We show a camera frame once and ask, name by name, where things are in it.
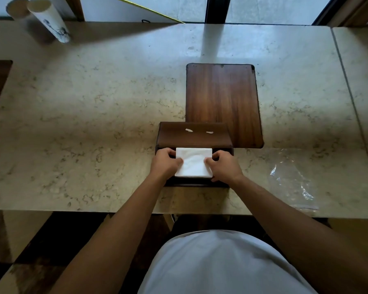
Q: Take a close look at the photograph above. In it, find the person's white shirt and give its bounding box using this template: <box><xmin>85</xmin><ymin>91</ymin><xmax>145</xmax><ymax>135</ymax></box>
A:
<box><xmin>137</xmin><ymin>230</ymin><xmax>319</xmax><ymax>294</ymax></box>

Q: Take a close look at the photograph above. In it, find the white printed paper cup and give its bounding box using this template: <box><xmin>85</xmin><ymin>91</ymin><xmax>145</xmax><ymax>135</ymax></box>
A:
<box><xmin>27</xmin><ymin>0</ymin><xmax>71</xmax><ymax>44</ymax></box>

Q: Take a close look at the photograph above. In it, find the dark wooden tissue box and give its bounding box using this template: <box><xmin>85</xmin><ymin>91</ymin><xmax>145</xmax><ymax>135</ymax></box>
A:
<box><xmin>155</xmin><ymin>121</ymin><xmax>234</xmax><ymax>188</ymax></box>

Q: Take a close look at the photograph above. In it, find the person's right forearm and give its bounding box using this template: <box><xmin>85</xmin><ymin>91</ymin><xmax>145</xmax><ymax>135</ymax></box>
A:
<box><xmin>230</xmin><ymin>175</ymin><xmax>368</xmax><ymax>294</ymax></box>

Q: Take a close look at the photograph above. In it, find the white tissue stack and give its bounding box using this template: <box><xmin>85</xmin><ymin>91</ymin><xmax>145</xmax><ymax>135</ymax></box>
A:
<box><xmin>175</xmin><ymin>147</ymin><xmax>213</xmax><ymax>178</ymax></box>

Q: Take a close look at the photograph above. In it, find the person's left hand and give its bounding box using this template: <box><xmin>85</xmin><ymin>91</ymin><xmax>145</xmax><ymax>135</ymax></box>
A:
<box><xmin>149</xmin><ymin>148</ymin><xmax>183</xmax><ymax>183</ymax></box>

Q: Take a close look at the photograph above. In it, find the person's right hand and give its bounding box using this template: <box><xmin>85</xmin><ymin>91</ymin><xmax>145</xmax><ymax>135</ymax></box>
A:
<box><xmin>204</xmin><ymin>150</ymin><xmax>245</xmax><ymax>183</ymax></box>

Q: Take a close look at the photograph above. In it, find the brown paper cup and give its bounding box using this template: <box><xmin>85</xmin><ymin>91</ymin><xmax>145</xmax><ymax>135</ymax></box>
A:
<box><xmin>6</xmin><ymin>0</ymin><xmax>33</xmax><ymax>21</ymax></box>

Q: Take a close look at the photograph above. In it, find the clear plastic wrapper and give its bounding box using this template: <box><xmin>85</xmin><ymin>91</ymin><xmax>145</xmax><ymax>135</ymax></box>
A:
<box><xmin>268</xmin><ymin>148</ymin><xmax>321</xmax><ymax>212</ymax></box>

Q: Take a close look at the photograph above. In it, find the person's left forearm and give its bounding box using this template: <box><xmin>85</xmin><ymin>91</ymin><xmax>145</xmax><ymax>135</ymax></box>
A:
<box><xmin>47</xmin><ymin>174</ymin><xmax>176</xmax><ymax>294</ymax></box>

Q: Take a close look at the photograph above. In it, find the dark wooden box lid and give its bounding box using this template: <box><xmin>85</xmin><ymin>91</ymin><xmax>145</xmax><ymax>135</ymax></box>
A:
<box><xmin>185</xmin><ymin>63</ymin><xmax>264</xmax><ymax>149</ymax></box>

